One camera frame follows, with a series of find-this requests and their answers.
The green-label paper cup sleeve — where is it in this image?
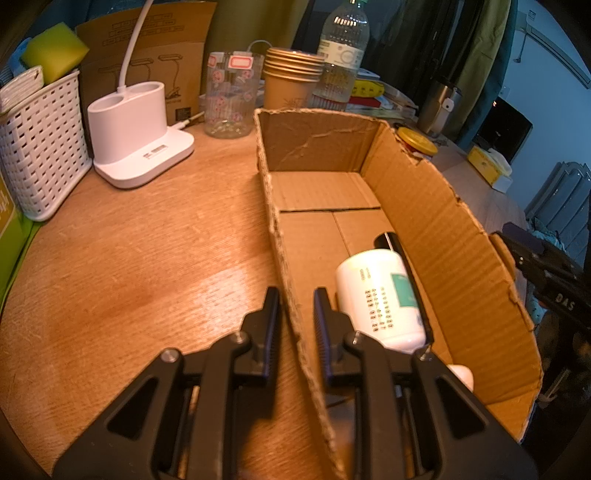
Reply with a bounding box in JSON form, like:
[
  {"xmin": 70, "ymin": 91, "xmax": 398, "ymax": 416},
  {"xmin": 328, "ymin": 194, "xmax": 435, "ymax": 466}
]
[{"xmin": 0, "ymin": 178, "xmax": 35, "ymax": 301}]

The white air conditioner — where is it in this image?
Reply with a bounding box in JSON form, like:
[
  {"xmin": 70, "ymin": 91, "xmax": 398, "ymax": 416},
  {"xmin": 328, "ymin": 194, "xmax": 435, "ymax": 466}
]
[{"xmin": 517, "ymin": 14, "xmax": 591, "ymax": 88}]

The white desk lamp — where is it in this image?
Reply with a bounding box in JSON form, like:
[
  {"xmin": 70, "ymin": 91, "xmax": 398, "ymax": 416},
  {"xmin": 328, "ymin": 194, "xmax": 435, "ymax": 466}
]
[{"xmin": 87, "ymin": 0, "xmax": 195, "ymax": 189}]

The yellow-lid jar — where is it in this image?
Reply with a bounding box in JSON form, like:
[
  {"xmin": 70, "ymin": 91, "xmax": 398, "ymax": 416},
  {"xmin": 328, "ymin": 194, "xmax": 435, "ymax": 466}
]
[{"xmin": 396, "ymin": 127, "xmax": 438, "ymax": 160}]

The yellow flat box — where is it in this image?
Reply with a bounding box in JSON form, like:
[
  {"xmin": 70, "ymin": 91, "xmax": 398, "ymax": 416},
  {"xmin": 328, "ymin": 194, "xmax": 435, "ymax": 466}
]
[{"xmin": 353, "ymin": 78, "xmax": 386, "ymax": 97}]

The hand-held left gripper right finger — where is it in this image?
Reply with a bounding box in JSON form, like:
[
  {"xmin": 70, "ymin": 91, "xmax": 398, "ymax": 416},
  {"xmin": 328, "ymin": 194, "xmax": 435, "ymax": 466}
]
[{"xmin": 313, "ymin": 287, "xmax": 539, "ymax": 480}]

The white folded packet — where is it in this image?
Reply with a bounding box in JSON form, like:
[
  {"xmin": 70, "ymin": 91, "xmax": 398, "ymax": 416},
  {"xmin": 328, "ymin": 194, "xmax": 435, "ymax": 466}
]
[{"xmin": 0, "ymin": 65, "xmax": 44, "ymax": 112}]

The clear patterned drinking glass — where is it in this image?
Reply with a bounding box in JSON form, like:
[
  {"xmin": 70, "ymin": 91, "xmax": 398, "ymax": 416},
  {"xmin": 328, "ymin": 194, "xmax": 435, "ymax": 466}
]
[{"xmin": 203, "ymin": 51, "xmax": 265, "ymax": 139}]

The black slim device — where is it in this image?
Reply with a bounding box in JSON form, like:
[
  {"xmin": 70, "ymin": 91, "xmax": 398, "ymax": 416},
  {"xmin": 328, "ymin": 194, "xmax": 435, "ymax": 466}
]
[{"xmin": 373, "ymin": 232, "xmax": 435, "ymax": 347}]

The yellow and teal curtain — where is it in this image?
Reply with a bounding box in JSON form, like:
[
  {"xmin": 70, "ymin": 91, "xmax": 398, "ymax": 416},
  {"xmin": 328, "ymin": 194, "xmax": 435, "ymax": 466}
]
[{"xmin": 402, "ymin": 0, "xmax": 518, "ymax": 144}]

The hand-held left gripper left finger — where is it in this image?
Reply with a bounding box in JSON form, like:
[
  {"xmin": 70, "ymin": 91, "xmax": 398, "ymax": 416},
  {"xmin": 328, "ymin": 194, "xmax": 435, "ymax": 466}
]
[{"xmin": 52, "ymin": 286, "xmax": 281, "ymax": 480}]

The steel tumbler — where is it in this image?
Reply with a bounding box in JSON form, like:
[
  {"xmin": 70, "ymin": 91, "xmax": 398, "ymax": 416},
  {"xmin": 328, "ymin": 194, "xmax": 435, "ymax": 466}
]
[{"xmin": 418, "ymin": 79, "xmax": 464, "ymax": 137}]

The black television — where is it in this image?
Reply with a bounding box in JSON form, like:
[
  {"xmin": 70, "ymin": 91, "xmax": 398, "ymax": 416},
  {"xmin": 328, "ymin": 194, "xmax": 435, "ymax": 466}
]
[{"xmin": 475, "ymin": 97, "xmax": 534, "ymax": 162}]

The kraft lamp packaging box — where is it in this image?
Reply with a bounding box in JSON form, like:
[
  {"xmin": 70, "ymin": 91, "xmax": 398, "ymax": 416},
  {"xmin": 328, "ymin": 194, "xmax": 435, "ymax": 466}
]
[{"xmin": 75, "ymin": 2, "xmax": 218, "ymax": 134}]

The white perforated plastic basket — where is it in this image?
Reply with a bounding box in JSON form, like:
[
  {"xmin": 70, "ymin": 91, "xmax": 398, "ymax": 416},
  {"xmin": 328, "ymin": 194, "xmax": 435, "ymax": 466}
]
[{"xmin": 0, "ymin": 69, "xmax": 93, "ymax": 222}]

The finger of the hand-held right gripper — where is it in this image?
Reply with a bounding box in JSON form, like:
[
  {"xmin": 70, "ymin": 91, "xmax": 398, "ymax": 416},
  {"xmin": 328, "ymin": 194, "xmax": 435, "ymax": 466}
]
[{"xmin": 502, "ymin": 222, "xmax": 548, "ymax": 265}]

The brown cardboard box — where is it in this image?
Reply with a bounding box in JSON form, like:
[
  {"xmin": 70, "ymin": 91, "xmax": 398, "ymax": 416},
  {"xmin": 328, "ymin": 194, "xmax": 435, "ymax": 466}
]
[{"xmin": 253, "ymin": 107, "xmax": 543, "ymax": 480}]

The blue packet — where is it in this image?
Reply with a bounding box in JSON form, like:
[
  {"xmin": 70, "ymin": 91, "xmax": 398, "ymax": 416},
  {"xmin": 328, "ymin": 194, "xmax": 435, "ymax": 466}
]
[{"xmin": 7, "ymin": 39, "xmax": 31, "ymax": 79}]

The clear plastic water bottle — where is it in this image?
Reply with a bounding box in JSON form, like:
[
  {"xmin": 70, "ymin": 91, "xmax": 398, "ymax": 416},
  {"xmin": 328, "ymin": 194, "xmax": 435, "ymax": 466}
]
[{"xmin": 310, "ymin": 0, "xmax": 371, "ymax": 112}]

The white earbuds case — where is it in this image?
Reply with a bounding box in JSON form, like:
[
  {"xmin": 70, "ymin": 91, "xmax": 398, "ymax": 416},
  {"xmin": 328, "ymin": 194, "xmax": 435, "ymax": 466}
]
[{"xmin": 445, "ymin": 364, "xmax": 475, "ymax": 391}]

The yellow-green sponge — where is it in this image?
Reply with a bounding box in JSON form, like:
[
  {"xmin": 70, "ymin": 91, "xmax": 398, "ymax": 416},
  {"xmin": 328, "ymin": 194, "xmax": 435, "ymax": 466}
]
[{"xmin": 21, "ymin": 23, "xmax": 90, "ymax": 86}]

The stack of brown paper cups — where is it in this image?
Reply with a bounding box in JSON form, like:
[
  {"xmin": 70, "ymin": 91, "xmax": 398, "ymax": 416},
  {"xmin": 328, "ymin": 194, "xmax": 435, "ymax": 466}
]
[{"xmin": 262, "ymin": 46, "xmax": 325, "ymax": 110}]

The yellow tissue box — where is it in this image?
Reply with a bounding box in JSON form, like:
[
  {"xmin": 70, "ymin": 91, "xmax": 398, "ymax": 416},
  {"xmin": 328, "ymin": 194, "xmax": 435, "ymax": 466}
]
[{"xmin": 467, "ymin": 145, "xmax": 513, "ymax": 192}]

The white pill bottle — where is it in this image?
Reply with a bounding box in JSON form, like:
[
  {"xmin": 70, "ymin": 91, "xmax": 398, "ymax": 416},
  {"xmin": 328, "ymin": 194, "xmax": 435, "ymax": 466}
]
[{"xmin": 335, "ymin": 248, "xmax": 428, "ymax": 355}]

